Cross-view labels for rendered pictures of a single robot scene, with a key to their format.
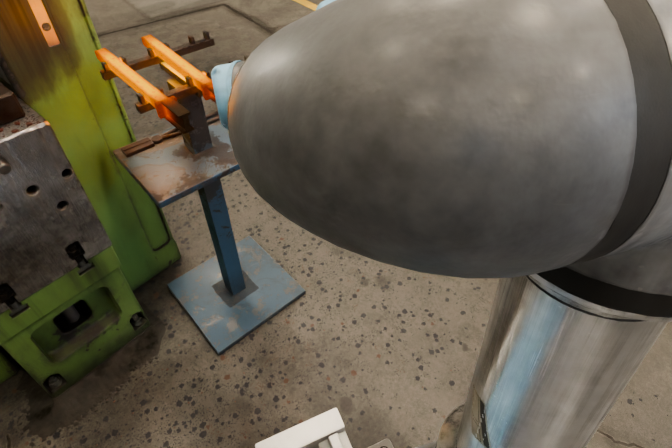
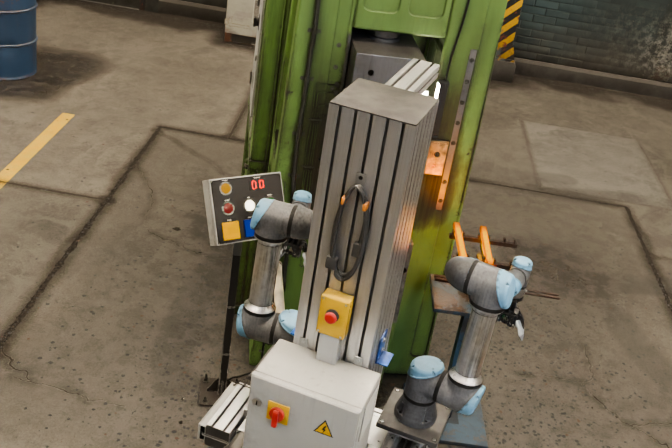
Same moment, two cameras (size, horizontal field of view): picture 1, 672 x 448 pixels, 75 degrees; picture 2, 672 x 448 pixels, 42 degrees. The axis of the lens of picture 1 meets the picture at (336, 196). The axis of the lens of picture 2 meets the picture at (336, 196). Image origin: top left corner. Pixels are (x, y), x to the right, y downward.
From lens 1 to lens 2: 2.83 m
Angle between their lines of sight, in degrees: 36
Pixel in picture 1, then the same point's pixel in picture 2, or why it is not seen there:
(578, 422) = (470, 339)
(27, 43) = (427, 204)
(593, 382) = (473, 327)
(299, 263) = (499, 432)
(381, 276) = not seen: outside the picture
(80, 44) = (450, 214)
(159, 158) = (449, 290)
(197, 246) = not seen: hidden behind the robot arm
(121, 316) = not seen: hidden behind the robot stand
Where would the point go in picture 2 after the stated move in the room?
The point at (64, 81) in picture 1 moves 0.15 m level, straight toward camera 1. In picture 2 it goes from (431, 227) to (428, 242)
